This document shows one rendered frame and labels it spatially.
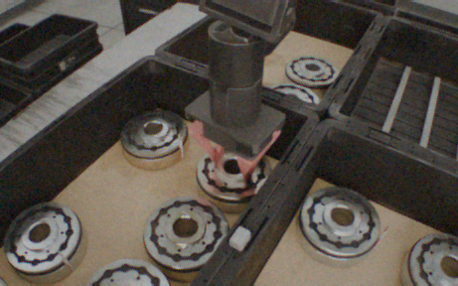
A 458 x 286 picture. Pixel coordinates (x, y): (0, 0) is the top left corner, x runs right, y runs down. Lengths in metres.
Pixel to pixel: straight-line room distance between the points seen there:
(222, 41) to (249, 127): 0.11
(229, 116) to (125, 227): 0.21
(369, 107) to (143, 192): 0.42
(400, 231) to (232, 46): 0.33
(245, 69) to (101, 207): 0.28
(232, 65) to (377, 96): 0.43
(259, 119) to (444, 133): 0.40
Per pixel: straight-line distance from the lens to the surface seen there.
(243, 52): 0.33
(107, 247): 0.47
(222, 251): 0.33
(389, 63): 0.85
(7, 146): 0.89
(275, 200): 0.37
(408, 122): 0.69
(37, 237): 0.50
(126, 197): 0.51
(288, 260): 0.45
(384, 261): 0.48
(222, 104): 0.37
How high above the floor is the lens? 1.22
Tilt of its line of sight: 45 degrees down
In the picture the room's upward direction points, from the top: straight up
